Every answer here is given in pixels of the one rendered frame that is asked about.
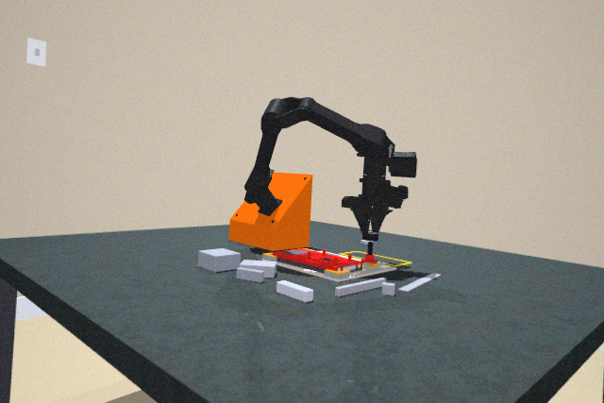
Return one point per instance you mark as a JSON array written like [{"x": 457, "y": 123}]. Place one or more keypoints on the small black and grey wheel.
[{"x": 372, "y": 236}]

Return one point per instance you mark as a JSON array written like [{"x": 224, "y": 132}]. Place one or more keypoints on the red rectangular plate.
[{"x": 317, "y": 261}]

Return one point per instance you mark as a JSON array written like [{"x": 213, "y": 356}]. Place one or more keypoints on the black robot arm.
[{"x": 370, "y": 141}]

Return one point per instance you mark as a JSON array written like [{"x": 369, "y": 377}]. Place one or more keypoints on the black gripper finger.
[
  {"x": 377, "y": 219},
  {"x": 363, "y": 218}
]

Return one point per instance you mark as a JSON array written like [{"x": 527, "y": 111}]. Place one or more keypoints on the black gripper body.
[{"x": 366, "y": 199}]

